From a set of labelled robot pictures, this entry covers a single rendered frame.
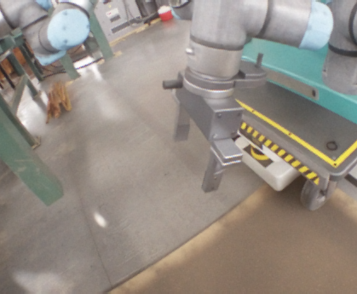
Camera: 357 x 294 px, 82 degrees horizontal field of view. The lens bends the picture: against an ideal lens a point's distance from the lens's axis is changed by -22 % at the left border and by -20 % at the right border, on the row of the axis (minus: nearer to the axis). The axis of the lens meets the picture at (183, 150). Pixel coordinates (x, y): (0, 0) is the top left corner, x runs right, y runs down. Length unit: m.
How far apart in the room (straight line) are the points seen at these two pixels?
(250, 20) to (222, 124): 0.14
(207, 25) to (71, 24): 0.27
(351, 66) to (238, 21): 0.34
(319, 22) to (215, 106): 0.19
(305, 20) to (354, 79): 0.28
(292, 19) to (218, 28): 0.10
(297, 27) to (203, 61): 0.13
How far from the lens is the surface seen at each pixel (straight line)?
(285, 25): 0.34
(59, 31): 0.48
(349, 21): 0.53
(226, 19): 0.31
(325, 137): 0.69
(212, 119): 0.33
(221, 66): 0.33
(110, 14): 4.37
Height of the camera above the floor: 0.79
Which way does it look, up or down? 40 degrees down
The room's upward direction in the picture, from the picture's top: 23 degrees counter-clockwise
